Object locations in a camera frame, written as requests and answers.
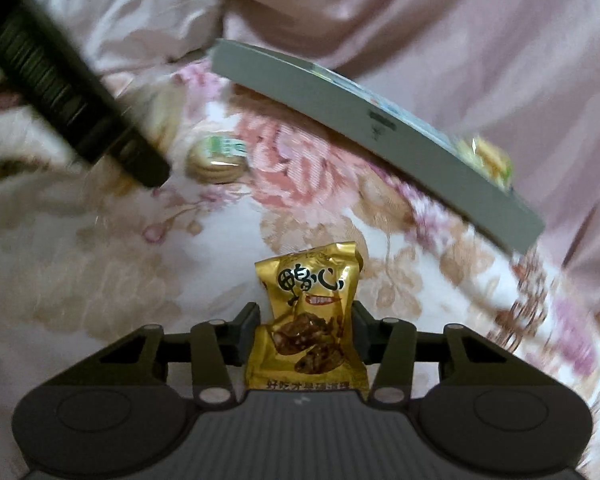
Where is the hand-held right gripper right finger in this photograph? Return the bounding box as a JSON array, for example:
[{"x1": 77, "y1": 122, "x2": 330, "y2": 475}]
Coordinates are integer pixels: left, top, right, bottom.
[{"x1": 351, "y1": 300, "x2": 527, "y2": 409}]

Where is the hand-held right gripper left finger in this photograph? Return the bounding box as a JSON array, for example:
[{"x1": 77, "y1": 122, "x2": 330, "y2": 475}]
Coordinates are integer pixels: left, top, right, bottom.
[{"x1": 79, "y1": 302, "x2": 261, "y2": 409}]

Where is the gold snack packet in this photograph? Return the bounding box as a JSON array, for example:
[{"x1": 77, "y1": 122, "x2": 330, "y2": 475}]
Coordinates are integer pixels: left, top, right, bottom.
[{"x1": 245, "y1": 241, "x2": 372, "y2": 393}]

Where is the grey shallow box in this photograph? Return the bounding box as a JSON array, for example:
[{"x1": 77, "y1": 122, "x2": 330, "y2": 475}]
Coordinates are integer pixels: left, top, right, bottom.
[{"x1": 207, "y1": 38, "x2": 547, "y2": 257}]

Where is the yellow snack packet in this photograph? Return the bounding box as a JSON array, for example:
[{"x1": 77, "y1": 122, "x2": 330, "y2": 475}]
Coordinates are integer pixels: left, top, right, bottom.
[{"x1": 452, "y1": 135, "x2": 516, "y2": 192}]

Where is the white rice cracker packet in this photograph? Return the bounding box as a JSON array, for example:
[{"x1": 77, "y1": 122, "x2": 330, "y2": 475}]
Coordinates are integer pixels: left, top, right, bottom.
[{"x1": 127, "y1": 87, "x2": 178, "y2": 148}]

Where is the floral bedsheet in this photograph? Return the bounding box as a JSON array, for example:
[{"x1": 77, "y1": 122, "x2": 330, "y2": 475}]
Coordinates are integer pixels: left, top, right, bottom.
[{"x1": 0, "y1": 55, "x2": 600, "y2": 480}]

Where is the green label cake packet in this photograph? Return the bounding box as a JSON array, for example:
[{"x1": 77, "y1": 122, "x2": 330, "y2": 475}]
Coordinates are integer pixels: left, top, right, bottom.
[{"x1": 185, "y1": 135, "x2": 249, "y2": 184}]

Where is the pink duvet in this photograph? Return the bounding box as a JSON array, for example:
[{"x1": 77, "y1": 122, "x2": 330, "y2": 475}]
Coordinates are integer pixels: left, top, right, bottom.
[{"x1": 10, "y1": 0, "x2": 600, "y2": 321}]

